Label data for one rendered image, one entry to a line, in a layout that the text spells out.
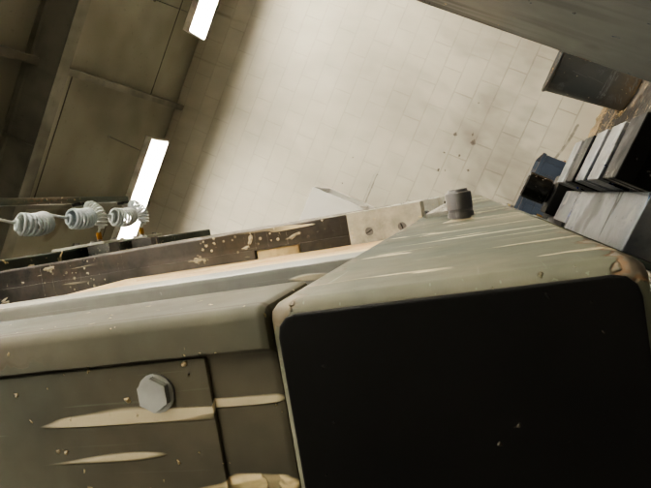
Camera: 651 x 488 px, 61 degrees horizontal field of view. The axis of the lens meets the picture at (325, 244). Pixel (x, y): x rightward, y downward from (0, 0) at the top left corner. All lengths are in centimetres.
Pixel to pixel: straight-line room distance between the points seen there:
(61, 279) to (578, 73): 440
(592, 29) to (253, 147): 622
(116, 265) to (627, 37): 99
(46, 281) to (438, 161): 511
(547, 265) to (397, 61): 601
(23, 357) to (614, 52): 27
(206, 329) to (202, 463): 5
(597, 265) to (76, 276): 107
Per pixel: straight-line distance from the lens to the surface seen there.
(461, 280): 18
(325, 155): 617
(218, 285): 48
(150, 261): 108
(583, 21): 25
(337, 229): 94
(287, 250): 97
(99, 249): 185
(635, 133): 49
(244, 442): 22
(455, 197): 54
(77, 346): 23
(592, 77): 504
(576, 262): 19
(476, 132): 601
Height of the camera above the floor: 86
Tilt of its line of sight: 11 degrees up
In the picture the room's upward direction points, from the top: 66 degrees counter-clockwise
